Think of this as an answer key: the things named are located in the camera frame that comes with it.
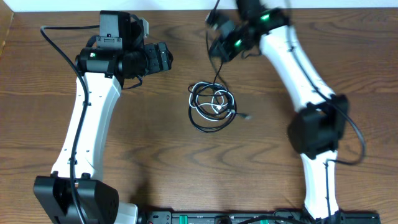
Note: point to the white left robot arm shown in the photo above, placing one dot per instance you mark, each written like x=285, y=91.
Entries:
x=74, y=192

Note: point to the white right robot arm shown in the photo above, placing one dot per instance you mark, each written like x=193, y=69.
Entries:
x=320, y=114

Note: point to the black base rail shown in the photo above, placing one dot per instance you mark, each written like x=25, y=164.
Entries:
x=281, y=216

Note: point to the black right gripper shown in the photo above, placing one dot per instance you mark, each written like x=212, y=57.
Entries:
x=225, y=55

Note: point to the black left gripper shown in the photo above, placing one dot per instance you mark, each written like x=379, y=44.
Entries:
x=153, y=53

